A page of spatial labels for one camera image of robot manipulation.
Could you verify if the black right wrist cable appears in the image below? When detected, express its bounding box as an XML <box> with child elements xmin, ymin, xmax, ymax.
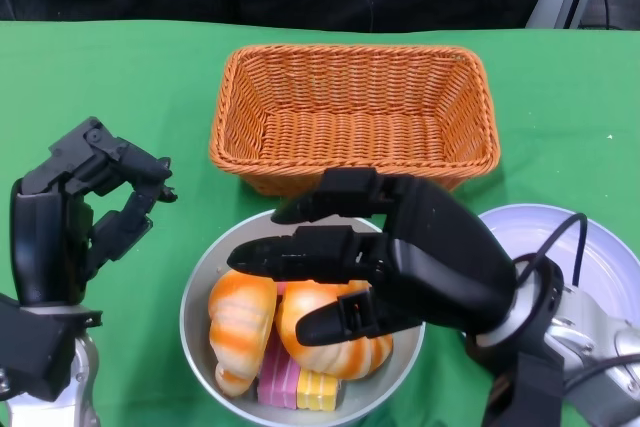
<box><xmin>514</xmin><ymin>212</ymin><xmax>589</xmax><ymax>288</ymax></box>

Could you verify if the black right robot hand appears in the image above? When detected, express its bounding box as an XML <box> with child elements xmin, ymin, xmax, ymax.
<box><xmin>227</xmin><ymin>166</ymin><xmax>519</xmax><ymax>348</ymax></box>

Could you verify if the pink striped cake slice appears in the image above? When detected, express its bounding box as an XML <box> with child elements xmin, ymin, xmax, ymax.
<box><xmin>257</xmin><ymin>336</ymin><xmax>302</xmax><ymax>411</ymax></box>

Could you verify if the orange striped ring bread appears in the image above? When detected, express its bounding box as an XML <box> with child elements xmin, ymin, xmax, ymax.
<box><xmin>208</xmin><ymin>269</ymin><xmax>279</xmax><ymax>397</ymax></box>
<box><xmin>274</xmin><ymin>281</ymin><xmax>395</xmax><ymax>381</ymax></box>

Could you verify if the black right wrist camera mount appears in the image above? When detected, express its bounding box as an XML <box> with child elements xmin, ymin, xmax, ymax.
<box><xmin>482</xmin><ymin>351</ymin><xmax>566</xmax><ymax>427</ymax></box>

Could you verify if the orange wicker basket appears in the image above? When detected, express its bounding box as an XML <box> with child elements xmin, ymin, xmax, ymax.
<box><xmin>208</xmin><ymin>44</ymin><xmax>502</xmax><ymax>198</ymax></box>

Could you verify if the green tablecloth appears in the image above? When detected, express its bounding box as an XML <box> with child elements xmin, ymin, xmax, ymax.
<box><xmin>0</xmin><ymin>19</ymin><xmax>640</xmax><ymax>427</ymax></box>

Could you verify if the grey bowl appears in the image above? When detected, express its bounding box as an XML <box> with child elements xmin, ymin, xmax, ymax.
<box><xmin>179</xmin><ymin>209</ymin><xmax>426</xmax><ymax>423</ymax></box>

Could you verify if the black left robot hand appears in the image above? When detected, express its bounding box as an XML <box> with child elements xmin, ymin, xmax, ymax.
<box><xmin>10</xmin><ymin>116</ymin><xmax>179</xmax><ymax>306</ymax></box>

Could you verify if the lavender plate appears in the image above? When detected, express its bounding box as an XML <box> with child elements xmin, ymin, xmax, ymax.
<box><xmin>477</xmin><ymin>203</ymin><xmax>640</xmax><ymax>328</ymax></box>

